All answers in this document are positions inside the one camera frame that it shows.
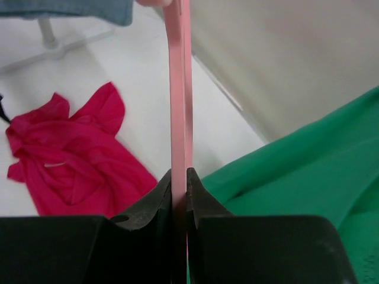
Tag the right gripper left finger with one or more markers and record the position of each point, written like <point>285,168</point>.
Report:
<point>131,247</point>

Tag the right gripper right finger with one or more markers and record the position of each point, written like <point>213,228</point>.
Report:
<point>226,248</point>

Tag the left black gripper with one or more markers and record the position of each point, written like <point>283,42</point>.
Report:
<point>3,115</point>

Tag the red t shirt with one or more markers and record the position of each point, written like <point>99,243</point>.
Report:
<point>73,164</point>

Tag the pink hanger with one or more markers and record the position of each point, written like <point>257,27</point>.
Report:
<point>178,30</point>

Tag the green t shirt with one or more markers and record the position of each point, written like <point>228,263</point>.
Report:
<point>328,168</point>

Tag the metal clothes rack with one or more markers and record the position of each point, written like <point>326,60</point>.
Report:
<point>24,42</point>

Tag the blue denim garment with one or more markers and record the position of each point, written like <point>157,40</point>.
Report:
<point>115,12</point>

